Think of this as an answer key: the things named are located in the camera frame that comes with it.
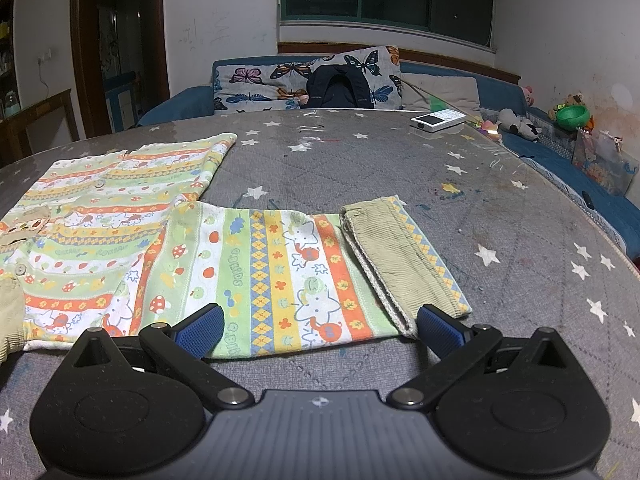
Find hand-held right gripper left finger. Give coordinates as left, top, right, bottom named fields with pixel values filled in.
left=73, top=304, right=255, bottom=407

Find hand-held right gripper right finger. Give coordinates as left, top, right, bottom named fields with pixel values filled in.
left=387, top=304, right=568, bottom=409

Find printed child's jacket corduroy cuffs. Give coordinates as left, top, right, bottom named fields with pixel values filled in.
left=0, top=132, right=474, bottom=365

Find grey star-print tablecloth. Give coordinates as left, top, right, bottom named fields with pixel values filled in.
left=0, top=108, right=640, bottom=471

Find small colourful toy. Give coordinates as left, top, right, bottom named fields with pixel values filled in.
left=467, top=114, right=502, bottom=137

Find white handheld device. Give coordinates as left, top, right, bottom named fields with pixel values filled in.
left=410, top=108, right=466, bottom=133

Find blue sofa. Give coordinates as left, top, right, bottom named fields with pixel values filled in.
left=136, top=54, right=640, bottom=262

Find black and white plush toy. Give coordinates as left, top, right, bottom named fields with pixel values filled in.
left=496, top=108, right=544, bottom=141

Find clear cartoon-print plastic bag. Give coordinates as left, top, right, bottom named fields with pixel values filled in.
left=571, top=127, right=640, bottom=197

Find beige cushion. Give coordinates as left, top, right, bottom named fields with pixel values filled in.
left=401, top=73, right=482, bottom=111

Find blue wooden cabinet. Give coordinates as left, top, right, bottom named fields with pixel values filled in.
left=102, top=70, right=139, bottom=131

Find green plastic bowl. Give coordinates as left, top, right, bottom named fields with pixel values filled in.
left=555, top=104, right=590, bottom=132

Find butterfly print pillow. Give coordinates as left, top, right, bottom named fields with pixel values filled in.
left=212, top=45, right=404, bottom=111

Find black backpack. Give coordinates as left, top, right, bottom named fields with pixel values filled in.
left=301, top=64, right=376, bottom=110

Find brown plush toy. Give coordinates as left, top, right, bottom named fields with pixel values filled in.
left=549, top=92, right=589, bottom=120

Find brown wooden door frame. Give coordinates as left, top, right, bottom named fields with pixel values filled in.
left=69, top=0, right=171, bottom=137

